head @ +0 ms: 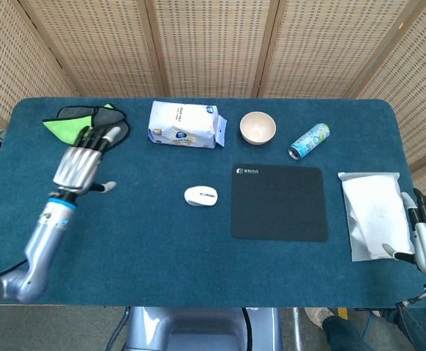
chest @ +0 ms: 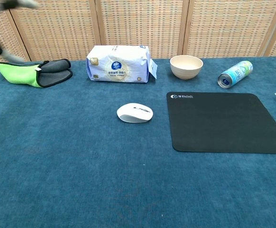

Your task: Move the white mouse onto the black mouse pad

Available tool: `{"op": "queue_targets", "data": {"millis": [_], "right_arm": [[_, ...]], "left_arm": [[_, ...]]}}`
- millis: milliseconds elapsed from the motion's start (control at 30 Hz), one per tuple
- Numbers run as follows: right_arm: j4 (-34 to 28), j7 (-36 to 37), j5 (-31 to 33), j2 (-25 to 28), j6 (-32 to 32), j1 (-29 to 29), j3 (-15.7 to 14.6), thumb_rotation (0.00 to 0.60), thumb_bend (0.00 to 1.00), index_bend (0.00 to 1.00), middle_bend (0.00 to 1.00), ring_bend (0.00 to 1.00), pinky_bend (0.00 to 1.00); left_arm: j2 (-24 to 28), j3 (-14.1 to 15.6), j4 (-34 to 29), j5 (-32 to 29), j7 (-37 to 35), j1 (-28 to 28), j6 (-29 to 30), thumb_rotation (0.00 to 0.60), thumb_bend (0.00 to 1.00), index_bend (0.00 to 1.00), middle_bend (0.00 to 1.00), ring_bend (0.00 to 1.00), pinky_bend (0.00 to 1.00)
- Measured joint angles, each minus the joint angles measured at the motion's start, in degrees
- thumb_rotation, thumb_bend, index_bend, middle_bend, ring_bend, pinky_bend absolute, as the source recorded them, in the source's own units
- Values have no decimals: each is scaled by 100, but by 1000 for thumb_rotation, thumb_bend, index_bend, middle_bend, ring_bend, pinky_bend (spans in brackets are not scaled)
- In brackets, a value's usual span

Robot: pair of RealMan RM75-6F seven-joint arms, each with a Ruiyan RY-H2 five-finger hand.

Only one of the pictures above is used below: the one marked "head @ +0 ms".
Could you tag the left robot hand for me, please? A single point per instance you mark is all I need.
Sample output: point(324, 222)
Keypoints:
point(77, 170)

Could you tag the white computer mouse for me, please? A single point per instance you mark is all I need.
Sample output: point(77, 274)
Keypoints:
point(200, 196)

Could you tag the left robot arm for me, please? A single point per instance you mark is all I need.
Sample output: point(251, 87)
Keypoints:
point(44, 241)

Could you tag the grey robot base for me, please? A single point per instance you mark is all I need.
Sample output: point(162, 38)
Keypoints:
point(198, 329)

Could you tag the black mouse pad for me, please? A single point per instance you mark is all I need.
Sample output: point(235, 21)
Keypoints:
point(279, 204)

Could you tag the green and grey cloth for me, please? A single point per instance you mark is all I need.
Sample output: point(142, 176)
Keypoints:
point(68, 126)

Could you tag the white plastic pouch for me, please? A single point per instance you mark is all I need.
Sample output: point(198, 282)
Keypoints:
point(374, 215)

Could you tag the teal table cover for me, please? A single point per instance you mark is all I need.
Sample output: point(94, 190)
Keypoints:
point(143, 248)

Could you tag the white tissue pack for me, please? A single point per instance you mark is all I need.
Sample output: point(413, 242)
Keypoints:
point(183, 122)

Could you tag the person leg with shoe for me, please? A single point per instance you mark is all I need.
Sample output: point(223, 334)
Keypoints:
point(339, 329)

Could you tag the light blue drink can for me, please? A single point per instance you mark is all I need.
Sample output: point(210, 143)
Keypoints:
point(310, 140)

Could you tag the woven wooden folding screen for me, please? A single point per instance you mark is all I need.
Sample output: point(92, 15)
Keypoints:
point(213, 47)

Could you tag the beige bowl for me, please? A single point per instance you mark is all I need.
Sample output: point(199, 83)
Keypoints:
point(257, 128)

